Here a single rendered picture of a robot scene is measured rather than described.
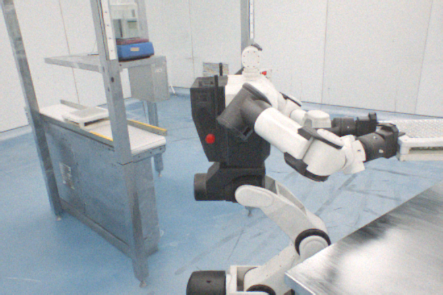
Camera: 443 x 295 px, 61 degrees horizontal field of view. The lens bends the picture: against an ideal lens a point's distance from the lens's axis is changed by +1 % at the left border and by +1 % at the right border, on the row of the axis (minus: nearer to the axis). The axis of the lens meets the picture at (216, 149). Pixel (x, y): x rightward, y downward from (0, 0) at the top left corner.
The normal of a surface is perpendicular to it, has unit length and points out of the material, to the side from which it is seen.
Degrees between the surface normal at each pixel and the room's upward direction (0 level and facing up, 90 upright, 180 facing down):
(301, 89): 90
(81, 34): 90
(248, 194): 90
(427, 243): 0
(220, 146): 90
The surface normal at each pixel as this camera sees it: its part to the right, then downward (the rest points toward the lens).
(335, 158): 0.18, 0.42
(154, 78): 0.72, 0.22
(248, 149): -0.06, 0.54
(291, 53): -0.61, 0.32
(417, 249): -0.05, -0.93
